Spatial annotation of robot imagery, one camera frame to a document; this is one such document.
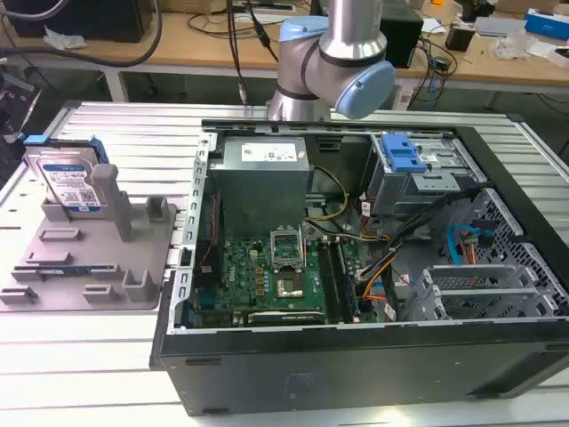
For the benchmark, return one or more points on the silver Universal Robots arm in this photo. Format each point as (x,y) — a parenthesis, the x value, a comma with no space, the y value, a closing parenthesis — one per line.
(329,66)

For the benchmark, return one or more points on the blue disk bay latch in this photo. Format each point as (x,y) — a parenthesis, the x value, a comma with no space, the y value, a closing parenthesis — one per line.
(402,153)

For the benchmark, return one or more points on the hard disk in blue carrier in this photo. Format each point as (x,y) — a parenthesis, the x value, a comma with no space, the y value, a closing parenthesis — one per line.
(66,178)

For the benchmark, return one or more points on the grey power supply unit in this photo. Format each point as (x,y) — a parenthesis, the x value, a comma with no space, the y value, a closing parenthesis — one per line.
(262,187)

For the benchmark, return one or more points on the CPU socket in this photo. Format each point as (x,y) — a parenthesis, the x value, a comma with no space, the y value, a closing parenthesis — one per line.
(290,288)

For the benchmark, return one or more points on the green motherboard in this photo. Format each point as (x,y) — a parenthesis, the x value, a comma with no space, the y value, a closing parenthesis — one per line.
(249,284)

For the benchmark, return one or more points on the black RAM slot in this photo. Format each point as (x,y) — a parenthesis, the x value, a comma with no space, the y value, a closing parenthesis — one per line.
(330,280)

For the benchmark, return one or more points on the metal drive cage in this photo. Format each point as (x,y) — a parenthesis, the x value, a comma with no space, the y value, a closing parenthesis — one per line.
(422,182)

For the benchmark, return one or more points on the wooden desk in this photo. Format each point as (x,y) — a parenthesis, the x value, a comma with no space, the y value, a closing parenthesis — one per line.
(284,49)

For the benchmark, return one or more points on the black open PC case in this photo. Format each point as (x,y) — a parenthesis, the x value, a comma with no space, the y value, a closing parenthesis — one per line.
(355,369)

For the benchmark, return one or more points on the grey plastic parts rack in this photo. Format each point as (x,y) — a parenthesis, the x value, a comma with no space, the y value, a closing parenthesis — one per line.
(89,258)

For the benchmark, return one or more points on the black box on desk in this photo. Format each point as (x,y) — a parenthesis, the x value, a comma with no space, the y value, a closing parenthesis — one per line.
(400,35)

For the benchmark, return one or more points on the black computer tower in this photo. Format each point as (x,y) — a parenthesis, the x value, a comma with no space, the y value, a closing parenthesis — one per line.
(80,20)

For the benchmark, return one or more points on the blue white cardboard box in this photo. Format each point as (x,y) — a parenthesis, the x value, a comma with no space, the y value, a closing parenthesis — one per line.
(547,21)

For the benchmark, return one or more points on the silver expansion slot bracket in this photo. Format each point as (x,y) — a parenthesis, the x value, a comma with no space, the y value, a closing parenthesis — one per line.
(471,272)

